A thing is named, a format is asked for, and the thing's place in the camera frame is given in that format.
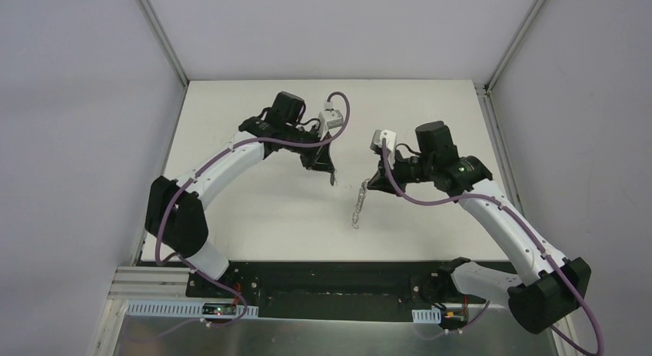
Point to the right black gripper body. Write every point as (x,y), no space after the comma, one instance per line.
(388,171)

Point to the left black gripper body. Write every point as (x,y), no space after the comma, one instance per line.
(316,151)

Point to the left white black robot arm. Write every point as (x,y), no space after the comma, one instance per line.
(176,206)

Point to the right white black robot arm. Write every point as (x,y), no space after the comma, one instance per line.
(546,287)

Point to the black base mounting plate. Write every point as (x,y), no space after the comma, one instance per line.
(384,291)

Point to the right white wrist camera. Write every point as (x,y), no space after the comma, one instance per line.
(383,138)

